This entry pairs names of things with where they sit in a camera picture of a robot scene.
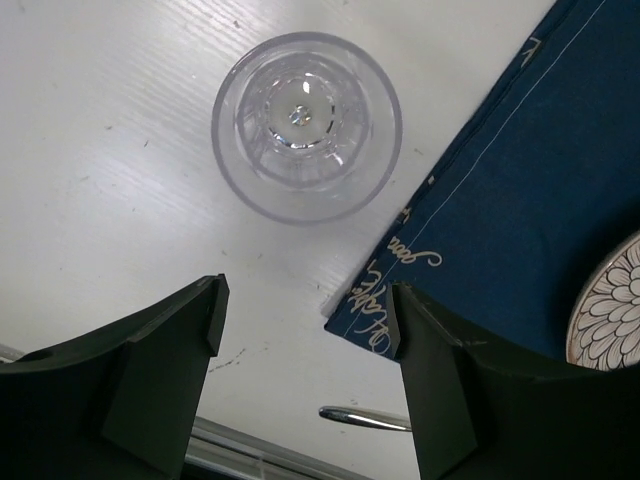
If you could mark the floral ceramic plate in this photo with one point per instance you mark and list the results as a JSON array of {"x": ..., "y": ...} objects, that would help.
[{"x": 603, "y": 332}]

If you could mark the clear drinking glass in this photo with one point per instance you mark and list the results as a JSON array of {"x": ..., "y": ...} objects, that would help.
[{"x": 306, "y": 128}]

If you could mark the blue fish placemat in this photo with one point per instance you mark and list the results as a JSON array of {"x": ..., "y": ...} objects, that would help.
[{"x": 531, "y": 195}]

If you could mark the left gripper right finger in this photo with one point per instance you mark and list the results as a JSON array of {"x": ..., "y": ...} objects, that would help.
[{"x": 482, "y": 407}]

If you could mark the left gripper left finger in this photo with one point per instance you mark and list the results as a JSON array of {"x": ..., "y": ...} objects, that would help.
[{"x": 193, "y": 317}]

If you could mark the silver fork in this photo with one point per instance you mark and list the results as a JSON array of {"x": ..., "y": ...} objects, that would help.
[{"x": 366, "y": 418}]

